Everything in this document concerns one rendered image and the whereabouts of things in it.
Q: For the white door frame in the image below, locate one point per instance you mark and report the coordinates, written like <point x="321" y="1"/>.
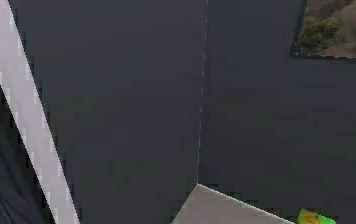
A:
<point x="29" y="126"/>

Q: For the framed landscape picture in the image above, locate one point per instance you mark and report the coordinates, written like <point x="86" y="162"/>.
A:
<point x="332" y="30"/>

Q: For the green and yellow object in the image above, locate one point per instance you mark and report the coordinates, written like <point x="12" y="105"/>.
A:
<point x="314" y="217"/>

